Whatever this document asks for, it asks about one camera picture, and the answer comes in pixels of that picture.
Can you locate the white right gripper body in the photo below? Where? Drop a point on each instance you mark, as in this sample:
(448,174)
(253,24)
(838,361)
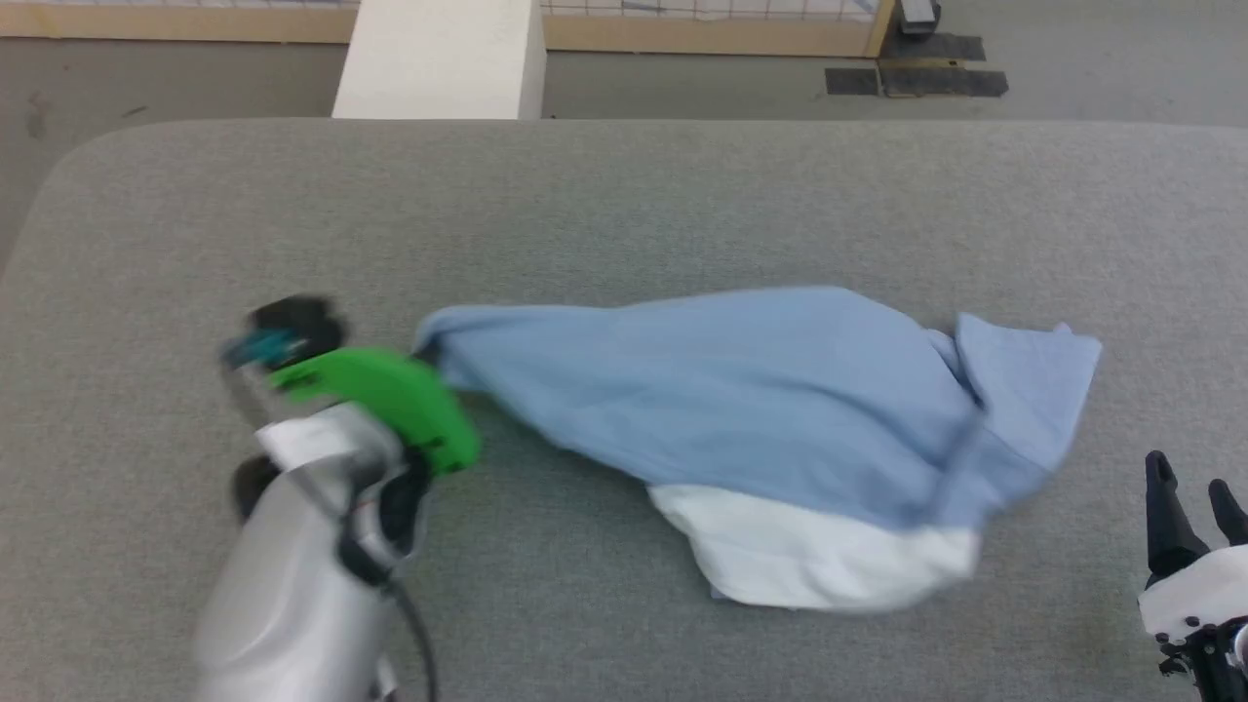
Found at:
(1204,590)

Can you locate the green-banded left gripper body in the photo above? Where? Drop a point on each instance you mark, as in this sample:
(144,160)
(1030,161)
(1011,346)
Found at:
(400,390)

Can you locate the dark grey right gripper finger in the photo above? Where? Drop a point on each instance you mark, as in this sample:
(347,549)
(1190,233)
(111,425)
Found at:
(1231,517)
(1165,526)

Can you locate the blue and white garment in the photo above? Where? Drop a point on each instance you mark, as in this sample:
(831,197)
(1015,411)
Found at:
(780,409)

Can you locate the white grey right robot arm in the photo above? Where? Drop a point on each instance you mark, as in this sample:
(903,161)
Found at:
(1219,668)

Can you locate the grey fabric padded surface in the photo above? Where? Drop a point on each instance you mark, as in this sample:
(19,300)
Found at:
(624,214)

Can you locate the white rectangular pillar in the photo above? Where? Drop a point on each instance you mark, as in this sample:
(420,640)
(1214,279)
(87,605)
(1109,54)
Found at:
(439,58)

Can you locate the black grey caster foot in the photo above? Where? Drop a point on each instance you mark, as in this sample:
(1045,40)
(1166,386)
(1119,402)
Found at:
(919,14)

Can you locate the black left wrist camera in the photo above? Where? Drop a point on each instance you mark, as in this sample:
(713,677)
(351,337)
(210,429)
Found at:
(297,317)

